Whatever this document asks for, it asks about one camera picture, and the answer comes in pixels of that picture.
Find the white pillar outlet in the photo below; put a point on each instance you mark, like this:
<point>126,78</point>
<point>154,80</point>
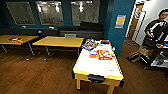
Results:
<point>114,49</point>

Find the orange bowl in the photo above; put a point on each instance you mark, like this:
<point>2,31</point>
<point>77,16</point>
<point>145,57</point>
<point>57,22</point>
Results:
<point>93,56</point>

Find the brown floor bag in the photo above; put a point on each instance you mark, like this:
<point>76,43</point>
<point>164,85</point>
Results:
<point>134,57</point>

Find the black bag on sofa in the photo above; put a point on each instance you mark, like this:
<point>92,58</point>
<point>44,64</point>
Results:
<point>90,26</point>

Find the small red object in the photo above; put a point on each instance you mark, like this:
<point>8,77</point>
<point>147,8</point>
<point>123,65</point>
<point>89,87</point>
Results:
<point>105,42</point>

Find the flat orange object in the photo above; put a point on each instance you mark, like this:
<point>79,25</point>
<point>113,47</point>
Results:
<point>104,55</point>

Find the person in black jacket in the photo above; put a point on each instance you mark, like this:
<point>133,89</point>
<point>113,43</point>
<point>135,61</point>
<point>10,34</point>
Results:
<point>156,28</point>

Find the colourful board game box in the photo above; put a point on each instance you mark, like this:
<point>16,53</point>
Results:
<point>89,44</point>

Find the yellow framed wall sign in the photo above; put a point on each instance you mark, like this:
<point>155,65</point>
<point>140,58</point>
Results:
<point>120,21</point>

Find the blue rimmed bowl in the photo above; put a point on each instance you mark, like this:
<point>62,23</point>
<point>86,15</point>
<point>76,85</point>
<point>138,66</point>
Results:
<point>93,52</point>

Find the white table with items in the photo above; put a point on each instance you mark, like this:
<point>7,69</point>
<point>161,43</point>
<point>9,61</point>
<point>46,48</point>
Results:
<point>98,68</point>

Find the yellow wooden table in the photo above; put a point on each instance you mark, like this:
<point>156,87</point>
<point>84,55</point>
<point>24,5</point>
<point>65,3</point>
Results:
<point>26,40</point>

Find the glass window in blue wall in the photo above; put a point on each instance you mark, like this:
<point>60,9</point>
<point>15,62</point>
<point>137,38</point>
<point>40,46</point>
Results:
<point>20,12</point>
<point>85,12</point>
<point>49,12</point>

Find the wooden hallway door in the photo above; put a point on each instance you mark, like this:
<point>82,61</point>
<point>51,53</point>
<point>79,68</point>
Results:
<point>136,23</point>

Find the dark grey wall sofa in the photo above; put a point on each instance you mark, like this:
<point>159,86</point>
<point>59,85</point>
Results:
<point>80,34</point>

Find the small red orange toy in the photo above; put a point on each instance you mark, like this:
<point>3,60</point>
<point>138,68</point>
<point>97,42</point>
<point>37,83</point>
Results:
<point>15,40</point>

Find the cardboard box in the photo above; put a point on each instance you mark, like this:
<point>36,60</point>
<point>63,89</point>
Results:
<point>145,51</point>

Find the long yellow wooden bench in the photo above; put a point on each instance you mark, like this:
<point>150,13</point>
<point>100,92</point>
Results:
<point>58,41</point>

